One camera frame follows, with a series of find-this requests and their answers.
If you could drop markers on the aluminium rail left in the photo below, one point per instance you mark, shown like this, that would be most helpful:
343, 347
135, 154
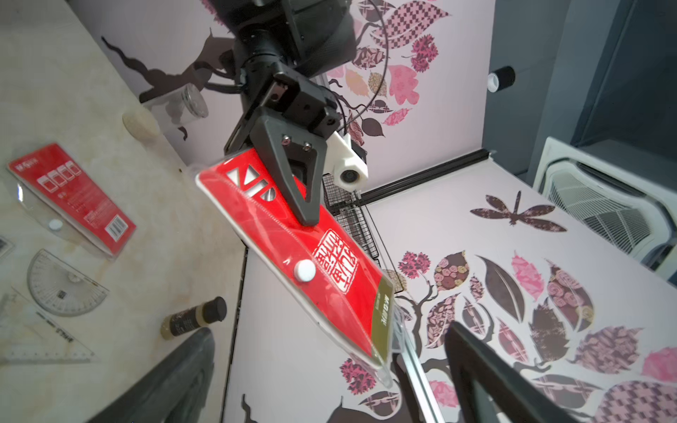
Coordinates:
417, 393

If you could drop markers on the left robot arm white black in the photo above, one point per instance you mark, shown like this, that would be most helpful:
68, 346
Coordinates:
279, 48

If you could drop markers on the clear plastic cup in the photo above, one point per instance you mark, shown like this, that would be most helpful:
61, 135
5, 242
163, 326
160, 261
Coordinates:
170, 111

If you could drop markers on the black wire basket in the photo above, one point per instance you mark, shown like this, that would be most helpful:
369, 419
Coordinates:
344, 207

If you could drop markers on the clear protractor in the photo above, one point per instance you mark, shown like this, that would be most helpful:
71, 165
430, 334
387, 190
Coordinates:
60, 289

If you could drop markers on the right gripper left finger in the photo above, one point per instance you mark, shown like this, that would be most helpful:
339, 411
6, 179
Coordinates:
174, 391

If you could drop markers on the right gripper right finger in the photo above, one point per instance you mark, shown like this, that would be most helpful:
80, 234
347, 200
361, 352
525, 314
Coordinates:
486, 385

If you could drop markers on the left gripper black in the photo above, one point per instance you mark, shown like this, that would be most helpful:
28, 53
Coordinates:
290, 140

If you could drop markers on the black lid spice jar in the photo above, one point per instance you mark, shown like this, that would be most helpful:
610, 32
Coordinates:
194, 318

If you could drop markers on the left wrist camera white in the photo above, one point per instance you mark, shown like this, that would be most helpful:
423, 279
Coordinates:
348, 169

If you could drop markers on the ceiling air conditioner vent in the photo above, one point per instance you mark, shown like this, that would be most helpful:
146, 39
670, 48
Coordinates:
622, 194

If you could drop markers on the red ruler set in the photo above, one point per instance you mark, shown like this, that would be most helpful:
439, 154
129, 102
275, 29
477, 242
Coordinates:
328, 273
63, 185

